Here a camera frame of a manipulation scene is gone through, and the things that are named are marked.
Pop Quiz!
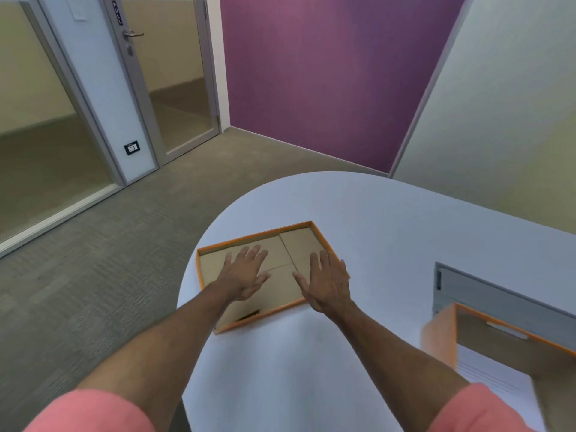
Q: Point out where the person's left hand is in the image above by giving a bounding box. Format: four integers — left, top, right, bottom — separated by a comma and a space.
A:
215, 245, 272, 303

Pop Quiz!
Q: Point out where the person's right hand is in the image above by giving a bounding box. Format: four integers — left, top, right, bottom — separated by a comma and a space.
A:
292, 250, 352, 313

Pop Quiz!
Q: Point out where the orange cardboard box lid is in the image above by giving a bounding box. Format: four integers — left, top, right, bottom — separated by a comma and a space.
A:
196, 220, 341, 335

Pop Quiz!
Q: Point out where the orange cardboard box base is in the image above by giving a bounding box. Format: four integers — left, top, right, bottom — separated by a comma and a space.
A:
421, 303, 576, 432

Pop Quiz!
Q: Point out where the person's right forearm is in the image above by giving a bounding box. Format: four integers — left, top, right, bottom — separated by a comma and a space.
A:
331, 301, 471, 432

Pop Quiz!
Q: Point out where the person's left forearm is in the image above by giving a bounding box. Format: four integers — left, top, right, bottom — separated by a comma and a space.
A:
76, 283, 239, 432

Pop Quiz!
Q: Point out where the white table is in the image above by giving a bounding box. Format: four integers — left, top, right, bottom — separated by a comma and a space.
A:
176, 170, 576, 432

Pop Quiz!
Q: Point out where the white printed paper sheet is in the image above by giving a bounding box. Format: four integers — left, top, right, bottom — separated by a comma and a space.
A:
457, 345, 548, 432

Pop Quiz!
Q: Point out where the pink right sleeve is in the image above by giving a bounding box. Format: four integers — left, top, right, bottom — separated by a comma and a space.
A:
427, 383, 543, 432

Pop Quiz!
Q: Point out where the pink sleeve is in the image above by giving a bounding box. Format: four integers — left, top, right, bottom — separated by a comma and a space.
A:
427, 383, 543, 432
25, 389, 156, 432

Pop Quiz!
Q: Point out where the pink left sleeve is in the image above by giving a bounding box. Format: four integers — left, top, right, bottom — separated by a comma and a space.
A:
25, 389, 156, 432

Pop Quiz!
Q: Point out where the glass partition panel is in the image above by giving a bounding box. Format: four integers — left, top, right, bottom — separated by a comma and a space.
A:
0, 0, 125, 259

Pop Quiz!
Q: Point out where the white paper notice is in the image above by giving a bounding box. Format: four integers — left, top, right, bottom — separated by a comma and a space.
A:
65, 0, 89, 22

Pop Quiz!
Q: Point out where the grey table cable hatch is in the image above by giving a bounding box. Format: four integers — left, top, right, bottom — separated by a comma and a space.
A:
433, 261, 576, 331

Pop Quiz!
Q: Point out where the glass door grey frame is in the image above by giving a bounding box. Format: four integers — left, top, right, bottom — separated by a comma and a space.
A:
101, 0, 222, 166

